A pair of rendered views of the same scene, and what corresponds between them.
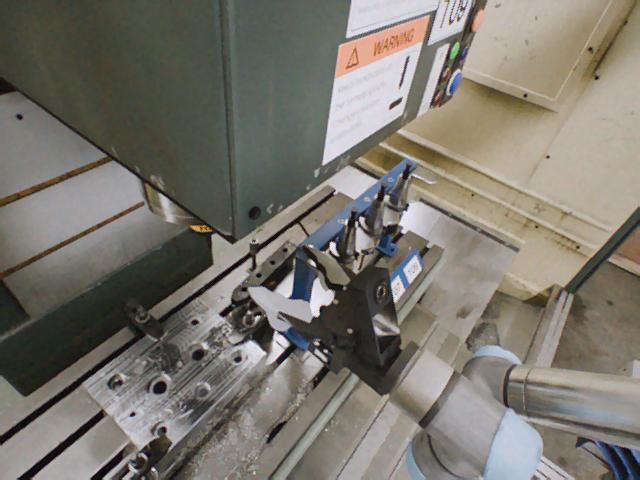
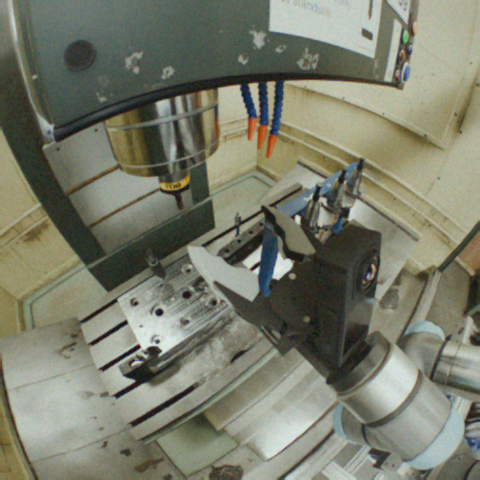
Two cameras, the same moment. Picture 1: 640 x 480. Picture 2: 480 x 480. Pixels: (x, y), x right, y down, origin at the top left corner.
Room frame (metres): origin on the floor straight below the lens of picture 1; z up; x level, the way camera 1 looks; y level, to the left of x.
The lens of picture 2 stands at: (0.17, -0.02, 1.57)
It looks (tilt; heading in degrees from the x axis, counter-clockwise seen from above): 49 degrees down; 19
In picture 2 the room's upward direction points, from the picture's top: straight up
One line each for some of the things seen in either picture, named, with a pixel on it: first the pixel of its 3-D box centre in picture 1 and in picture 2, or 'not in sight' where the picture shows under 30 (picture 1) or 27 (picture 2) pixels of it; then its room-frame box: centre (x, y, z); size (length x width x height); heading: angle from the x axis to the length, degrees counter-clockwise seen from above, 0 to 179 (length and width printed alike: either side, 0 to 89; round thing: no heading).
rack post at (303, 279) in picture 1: (300, 299); (268, 263); (0.53, 0.02, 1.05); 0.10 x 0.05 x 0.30; 59
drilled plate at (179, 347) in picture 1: (180, 373); (173, 305); (0.35, 0.25, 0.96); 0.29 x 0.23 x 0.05; 149
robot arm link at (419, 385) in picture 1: (419, 380); (375, 376); (0.22, -0.14, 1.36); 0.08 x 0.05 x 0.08; 147
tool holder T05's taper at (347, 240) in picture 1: (348, 235); (312, 210); (0.55, -0.05, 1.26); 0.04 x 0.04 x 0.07
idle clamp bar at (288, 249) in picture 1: (265, 276); (245, 242); (0.68, 0.13, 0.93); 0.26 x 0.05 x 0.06; 154
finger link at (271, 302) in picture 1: (278, 315); (220, 283); (0.27, 0.04, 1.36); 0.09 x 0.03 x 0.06; 82
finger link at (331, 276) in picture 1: (323, 274); (283, 240); (0.35, -0.01, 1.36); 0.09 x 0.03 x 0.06; 33
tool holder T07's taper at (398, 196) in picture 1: (401, 188); (355, 178); (0.74, -0.17, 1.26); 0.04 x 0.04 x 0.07
